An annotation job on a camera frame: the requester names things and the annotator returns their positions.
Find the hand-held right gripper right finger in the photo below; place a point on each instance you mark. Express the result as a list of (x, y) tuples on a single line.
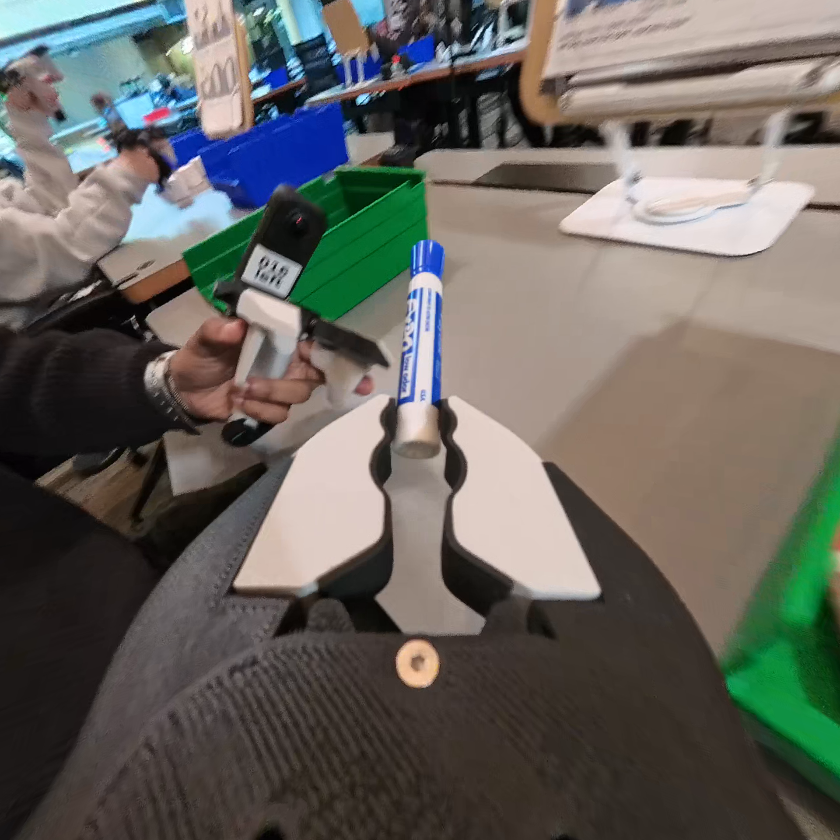
[(525, 525)]

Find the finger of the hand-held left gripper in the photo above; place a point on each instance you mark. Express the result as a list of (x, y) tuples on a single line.
[(354, 344)]

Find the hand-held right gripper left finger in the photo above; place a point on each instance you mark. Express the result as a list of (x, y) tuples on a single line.
[(308, 525)]

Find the blue dry erase marker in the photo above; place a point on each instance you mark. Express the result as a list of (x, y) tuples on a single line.
[(420, 328)]

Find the green plastic bin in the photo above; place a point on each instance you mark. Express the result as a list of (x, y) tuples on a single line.
[(787, 656), (367, 262)]

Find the person's left forearm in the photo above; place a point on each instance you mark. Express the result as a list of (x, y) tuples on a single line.
[(65, 387)]

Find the grey desk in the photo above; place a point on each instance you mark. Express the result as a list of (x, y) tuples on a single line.
[(623, 361)]

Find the person's left hand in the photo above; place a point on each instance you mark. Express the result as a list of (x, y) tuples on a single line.
[(210, 374)]

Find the blue plastic bin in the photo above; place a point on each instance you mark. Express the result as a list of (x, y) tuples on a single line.
[(282, 151), (190, 144)]

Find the small white box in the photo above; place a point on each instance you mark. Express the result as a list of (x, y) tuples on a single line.
[(187, 184)]

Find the black office chair base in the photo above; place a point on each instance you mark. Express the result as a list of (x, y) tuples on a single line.
[(108, 459)]

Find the person's black sweater torso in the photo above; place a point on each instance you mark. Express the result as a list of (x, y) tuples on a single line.
[(52, 623)]

